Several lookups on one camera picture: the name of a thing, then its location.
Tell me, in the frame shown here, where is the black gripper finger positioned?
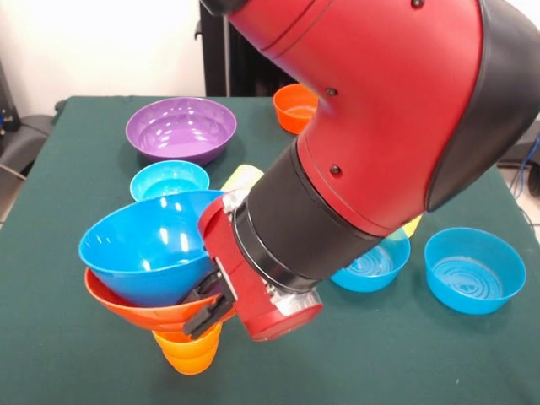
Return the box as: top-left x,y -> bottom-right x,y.
179,272 -> 223,305
183,293 -> 238,341

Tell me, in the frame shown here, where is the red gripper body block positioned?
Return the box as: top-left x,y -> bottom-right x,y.
197,189 -> 324,342

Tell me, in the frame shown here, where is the large orange bowl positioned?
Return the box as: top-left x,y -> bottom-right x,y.
84,267 -> 237,333

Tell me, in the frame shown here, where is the large deep blue bowl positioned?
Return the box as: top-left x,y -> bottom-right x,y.
78,189 -> 227,308

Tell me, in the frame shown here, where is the orange cup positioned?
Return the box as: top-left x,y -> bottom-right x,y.
151,322 -> 224,375

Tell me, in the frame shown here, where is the small light blue bowl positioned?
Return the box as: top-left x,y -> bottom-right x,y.
129,159 -> 211,203

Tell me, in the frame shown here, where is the green cup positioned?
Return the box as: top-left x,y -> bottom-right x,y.
219,164 -> 266,194

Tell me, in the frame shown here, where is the dark green table cloth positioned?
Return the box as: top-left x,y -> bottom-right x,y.
0,95 -> 540,405

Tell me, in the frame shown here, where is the purple bowl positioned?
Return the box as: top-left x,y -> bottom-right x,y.
125,96 -> 238,166

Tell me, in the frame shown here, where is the yellow cup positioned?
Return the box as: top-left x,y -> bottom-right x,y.
399,213 -> 424,238

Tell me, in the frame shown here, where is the small red-orange bowl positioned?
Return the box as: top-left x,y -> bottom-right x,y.
272,83 -> 321,136

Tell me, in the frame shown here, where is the black equipment box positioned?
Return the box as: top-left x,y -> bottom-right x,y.
0,58 -> 21,147

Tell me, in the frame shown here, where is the blue ring-patterned bowl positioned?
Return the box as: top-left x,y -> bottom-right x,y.
424,227 -> 527,316
329,229 -> 413,293

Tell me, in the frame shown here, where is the grey cable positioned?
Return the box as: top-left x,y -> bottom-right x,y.
0,162 -> 27,182

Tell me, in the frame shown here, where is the black pedestal foot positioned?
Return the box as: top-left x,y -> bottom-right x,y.
0,113 -> 56,178
497,124 -> 540,169

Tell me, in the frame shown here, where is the blue cable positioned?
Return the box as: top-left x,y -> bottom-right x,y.
512,134 -> 540,199

